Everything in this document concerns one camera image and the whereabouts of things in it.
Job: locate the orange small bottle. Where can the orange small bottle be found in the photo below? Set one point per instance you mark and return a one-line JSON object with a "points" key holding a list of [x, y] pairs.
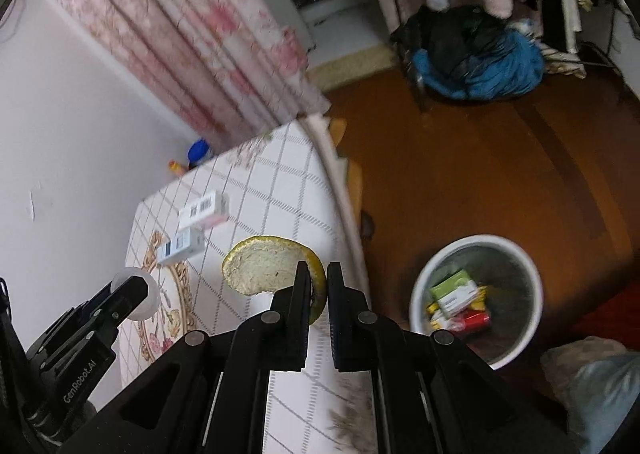
{"points": [[177, 168]]}

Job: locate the white barcode medicine box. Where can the white barcode medicine box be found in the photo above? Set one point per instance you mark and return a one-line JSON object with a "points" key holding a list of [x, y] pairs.
{"points": [[206, 212]]}

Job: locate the white diamond pattern tablecloth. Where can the white diamond pattern tablecloth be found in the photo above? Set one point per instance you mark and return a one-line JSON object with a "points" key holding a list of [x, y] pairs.
{"points": [[289, 183]]}

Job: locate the blue cap bottle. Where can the blue cap bottle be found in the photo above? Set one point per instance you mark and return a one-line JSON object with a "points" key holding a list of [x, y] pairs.
{"points": [[199, 153]]}

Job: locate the white blue medicine box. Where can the white blue medicine box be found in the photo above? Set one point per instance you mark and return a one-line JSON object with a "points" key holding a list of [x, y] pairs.
{"points": [[185, 244]]}

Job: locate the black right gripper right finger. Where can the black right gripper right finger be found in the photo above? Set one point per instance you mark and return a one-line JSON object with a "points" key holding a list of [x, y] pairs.
{"points": [[361, 339]]}

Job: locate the yellow pomelo peel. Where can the yellow pomelo peel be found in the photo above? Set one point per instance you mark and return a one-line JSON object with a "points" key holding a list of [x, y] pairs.
{"points": [[265, 264]]}

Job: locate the red can in bin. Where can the red can in bin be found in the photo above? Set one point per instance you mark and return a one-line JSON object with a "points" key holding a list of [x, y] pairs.
{"points": [[470, 321]]}

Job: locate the green white carton box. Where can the green white carton box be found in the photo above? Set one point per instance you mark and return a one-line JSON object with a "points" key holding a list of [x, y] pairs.
{"points": [[455, 293]]}

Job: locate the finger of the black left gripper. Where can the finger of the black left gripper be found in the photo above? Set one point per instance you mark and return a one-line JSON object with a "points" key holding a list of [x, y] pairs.
{"points": [[120, 296]]}

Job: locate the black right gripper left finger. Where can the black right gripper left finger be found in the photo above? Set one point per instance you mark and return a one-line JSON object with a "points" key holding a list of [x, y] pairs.
{"points": [[277, 339]]}

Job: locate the pink floral curtain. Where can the pink floral curtain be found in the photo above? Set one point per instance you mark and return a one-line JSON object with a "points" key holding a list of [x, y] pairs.
{"points": [[227, 68]]}

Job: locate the white round trash bin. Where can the white round trash bin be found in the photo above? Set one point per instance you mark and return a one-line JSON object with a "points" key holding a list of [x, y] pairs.
{"points": [[515, 297]]}

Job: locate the beige doormat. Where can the beige doormat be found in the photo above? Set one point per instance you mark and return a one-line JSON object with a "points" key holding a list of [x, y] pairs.
{"points": [[353, 68]]}

